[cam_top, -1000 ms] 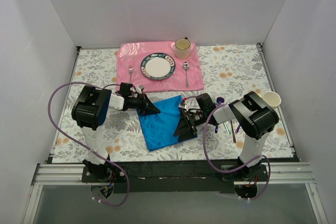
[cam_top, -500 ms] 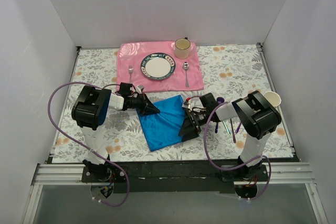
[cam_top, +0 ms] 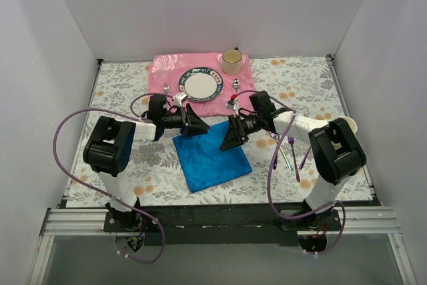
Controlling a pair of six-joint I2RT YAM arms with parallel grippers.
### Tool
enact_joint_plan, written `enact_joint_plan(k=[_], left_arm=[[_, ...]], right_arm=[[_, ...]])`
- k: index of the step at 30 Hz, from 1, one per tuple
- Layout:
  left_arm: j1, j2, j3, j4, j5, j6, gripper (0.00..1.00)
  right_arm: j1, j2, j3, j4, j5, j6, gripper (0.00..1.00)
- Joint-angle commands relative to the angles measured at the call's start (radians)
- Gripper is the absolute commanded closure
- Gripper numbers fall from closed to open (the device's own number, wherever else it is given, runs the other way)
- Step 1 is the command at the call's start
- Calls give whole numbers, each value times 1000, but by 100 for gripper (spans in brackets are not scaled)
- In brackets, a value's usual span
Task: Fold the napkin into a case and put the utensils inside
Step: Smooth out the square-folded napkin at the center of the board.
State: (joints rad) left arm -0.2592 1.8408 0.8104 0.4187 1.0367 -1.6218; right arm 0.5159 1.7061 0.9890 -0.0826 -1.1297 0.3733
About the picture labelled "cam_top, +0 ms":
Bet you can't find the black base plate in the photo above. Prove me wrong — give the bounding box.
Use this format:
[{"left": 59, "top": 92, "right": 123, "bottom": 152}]
[{"left": 103, "top": 204, "right": 342, "bottom": 246}]

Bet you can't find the iridescent purple fork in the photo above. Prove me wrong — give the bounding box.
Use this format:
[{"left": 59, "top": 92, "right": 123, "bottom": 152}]
[{"left": 288, "top": 136, "right": 300, "bottom": 183}]

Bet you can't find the silver spoon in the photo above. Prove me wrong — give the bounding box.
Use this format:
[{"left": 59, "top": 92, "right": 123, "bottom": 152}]
[{"left": 232, "top": 78, "right": 241, "bottom": 95}]

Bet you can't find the pale yellow paper cup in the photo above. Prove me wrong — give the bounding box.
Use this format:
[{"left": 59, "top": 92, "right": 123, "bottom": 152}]
[{"left": 341, "top": 116, "right": 358, "bottom": 134}]

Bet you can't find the pink satin placemat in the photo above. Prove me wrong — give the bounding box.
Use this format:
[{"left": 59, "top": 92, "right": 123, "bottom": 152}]
[{"left": 149, "top": 52, "right": 255, "bottom": 117}]

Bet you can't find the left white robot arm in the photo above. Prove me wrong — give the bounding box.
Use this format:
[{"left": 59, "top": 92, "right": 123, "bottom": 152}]
[{"left": 83, "top": 94, "right": 210, "bottom": 232}]

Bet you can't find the iridescent purple spoon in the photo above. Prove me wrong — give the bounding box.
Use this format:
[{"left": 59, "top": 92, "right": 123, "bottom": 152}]
[{"left": 272, "top": 133, "right": 281, "bottom": 170}]

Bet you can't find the cream mug with dark rim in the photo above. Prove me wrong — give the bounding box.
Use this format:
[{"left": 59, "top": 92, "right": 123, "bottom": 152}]
[{"left": 222, "top": 47, "right": 243, "bottom": 75}]

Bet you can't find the blue satin napkin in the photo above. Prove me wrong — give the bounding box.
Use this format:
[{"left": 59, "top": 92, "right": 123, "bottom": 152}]
[{"left": 173, "top": 121, "right": 252, "bottom": 193}]

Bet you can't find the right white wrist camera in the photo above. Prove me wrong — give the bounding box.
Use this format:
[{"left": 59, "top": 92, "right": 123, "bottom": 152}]
[{"left": 226, "top": 94, "right": 238, "bottom": 111}]

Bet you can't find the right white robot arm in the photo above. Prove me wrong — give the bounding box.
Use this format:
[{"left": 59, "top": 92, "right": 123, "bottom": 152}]
[{"left": 220, "top": 91, "right": 366, "bottom": 230}]

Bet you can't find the floral tablecloth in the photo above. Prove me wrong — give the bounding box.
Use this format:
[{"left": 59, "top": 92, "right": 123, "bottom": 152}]
[{"left": 63, "top": 55, "right": 374, "bottom": 206}]

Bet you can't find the silver fork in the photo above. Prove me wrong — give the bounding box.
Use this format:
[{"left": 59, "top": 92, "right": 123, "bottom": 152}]
[{"left": 163, "top": 83, "right": 169, "bottom": 95}]

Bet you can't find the aluminium frame rail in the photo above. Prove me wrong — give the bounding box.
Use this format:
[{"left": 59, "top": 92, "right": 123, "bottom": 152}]
[{"left": 29, "top": 206, "right": 416, "bottom": 284}]

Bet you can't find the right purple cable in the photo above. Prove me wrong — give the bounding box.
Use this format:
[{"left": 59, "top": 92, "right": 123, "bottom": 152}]
[{"left": 233, "top": 90, "right": 346, "bottom": 256}]

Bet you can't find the white plate with patterned rim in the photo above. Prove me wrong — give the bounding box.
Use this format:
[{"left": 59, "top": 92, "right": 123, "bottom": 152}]
[{"left": 178, "top": 67, "right": 224, "bottom": 103}]

